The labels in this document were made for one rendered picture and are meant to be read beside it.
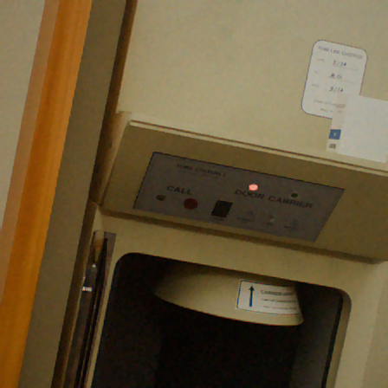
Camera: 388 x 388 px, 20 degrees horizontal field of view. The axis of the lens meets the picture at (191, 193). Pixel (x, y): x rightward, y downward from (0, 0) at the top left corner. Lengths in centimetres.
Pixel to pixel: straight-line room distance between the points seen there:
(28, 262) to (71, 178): 53
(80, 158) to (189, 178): 51
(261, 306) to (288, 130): 19
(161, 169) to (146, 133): 5
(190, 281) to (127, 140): 23
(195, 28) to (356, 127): 19
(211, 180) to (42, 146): 17
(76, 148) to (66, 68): 53
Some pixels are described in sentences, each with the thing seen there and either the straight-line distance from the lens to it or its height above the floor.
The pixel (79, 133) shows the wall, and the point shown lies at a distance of 153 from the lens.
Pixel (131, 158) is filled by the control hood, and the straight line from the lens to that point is 102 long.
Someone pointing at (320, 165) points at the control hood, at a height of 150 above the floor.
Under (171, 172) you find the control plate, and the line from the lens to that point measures 103.
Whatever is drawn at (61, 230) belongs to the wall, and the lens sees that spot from 154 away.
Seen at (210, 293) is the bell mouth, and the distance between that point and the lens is 116.
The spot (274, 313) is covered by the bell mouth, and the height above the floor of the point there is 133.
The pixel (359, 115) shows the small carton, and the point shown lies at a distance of 107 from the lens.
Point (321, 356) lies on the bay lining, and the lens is 122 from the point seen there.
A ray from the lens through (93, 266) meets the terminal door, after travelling 80.
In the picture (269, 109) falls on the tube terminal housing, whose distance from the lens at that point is 113.
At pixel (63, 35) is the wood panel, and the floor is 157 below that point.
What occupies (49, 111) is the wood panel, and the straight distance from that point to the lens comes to 100.
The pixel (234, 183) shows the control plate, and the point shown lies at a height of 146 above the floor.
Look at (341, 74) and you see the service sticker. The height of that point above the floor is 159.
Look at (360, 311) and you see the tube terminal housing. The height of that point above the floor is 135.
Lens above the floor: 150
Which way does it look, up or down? 3 degrees down
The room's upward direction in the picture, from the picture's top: 11 degrees clockwise
